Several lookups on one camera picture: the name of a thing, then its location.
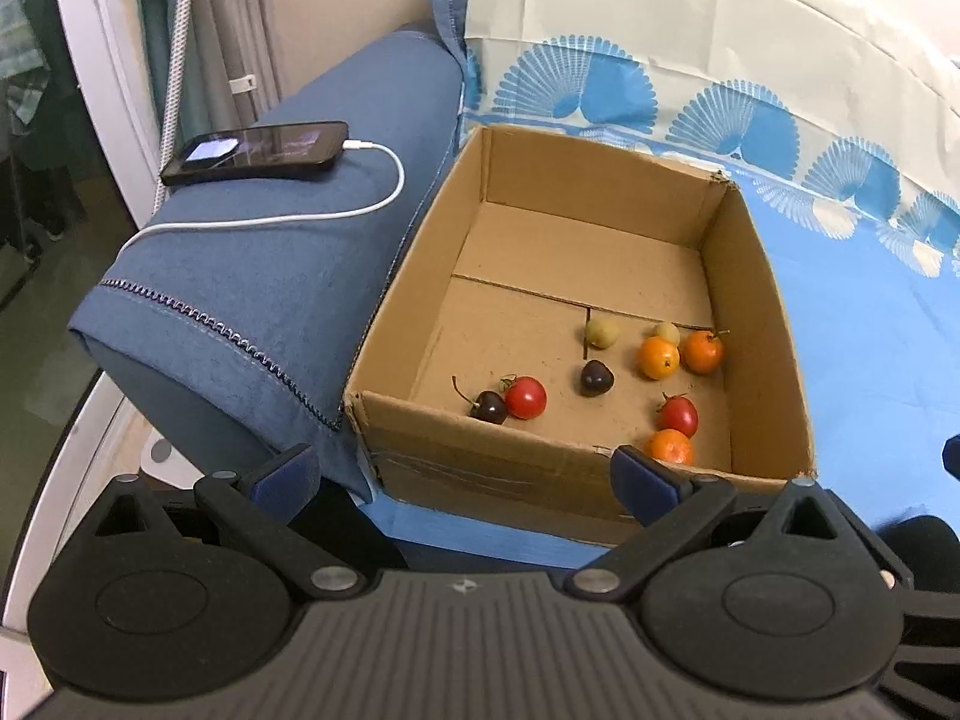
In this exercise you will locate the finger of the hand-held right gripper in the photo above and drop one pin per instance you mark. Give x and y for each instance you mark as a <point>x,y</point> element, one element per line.
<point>952,457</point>

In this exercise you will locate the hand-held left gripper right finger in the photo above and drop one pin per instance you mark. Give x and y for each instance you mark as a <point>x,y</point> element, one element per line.
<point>649,486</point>

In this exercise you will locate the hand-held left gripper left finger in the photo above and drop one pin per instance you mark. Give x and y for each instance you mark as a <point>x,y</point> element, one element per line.
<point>289,478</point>

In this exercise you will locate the red cherry tomato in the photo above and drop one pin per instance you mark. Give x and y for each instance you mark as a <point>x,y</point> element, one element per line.
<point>526,397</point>
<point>679,416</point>

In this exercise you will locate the orange kumquat with stem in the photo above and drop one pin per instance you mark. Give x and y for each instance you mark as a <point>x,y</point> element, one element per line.
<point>703,352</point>

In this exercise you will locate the tan longan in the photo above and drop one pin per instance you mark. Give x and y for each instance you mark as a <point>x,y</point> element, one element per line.
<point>602,331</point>
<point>667,330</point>

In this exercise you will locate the dark cherry with stem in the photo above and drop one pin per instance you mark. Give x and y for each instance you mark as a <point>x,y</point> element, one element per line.
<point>490,408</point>

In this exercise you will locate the brown cardboard box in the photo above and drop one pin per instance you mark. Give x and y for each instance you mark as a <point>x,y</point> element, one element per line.
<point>540,262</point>

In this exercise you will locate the white plastic base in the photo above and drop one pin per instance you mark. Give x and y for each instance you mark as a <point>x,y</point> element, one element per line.
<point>169,461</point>

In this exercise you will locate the blue fan print sheet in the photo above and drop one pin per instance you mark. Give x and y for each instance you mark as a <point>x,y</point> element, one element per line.
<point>847,315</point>

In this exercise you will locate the black smartphone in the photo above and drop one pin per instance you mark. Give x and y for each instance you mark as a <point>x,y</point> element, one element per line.
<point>259,151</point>

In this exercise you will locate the grey curtain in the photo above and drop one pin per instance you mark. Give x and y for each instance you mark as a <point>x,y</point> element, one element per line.
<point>240,7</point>

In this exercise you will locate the hanging plaid shirt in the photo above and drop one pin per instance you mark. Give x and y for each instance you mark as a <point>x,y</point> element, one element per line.
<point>19,52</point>

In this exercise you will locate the white wall clip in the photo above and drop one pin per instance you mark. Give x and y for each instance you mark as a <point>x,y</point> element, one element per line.
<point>241,81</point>

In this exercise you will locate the white door frame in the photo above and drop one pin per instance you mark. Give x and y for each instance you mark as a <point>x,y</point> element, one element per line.
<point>112,52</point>

